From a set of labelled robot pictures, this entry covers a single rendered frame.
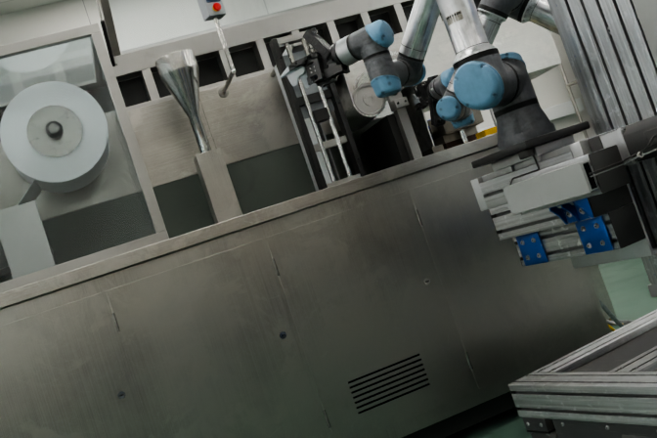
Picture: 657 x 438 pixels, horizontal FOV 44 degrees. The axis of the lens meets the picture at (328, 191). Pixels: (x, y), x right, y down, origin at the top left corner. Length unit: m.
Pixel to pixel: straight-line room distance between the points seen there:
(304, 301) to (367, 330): 0.22
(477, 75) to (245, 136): 1.35
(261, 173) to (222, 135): 0.21
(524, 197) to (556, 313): 0.92
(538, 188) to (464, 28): 0.43
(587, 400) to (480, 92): 0.77
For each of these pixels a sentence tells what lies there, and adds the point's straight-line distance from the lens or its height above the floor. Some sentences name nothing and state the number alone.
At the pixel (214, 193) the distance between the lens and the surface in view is 2.80.
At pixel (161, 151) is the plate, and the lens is 3.08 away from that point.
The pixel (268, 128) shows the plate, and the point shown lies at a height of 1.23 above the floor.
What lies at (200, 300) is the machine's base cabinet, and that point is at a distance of 2.43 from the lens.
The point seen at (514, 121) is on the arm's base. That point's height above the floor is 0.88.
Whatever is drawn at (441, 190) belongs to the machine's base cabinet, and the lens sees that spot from 2.65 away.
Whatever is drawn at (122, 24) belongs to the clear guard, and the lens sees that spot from 3.13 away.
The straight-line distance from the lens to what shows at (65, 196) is 2.50.
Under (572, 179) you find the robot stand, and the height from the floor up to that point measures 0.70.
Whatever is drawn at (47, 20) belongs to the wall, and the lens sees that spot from 5.69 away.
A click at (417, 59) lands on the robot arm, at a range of 2.25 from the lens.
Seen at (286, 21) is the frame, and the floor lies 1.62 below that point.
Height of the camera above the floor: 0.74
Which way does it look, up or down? 3 degrees up
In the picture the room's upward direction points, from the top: 19 degrees counter-clockwise
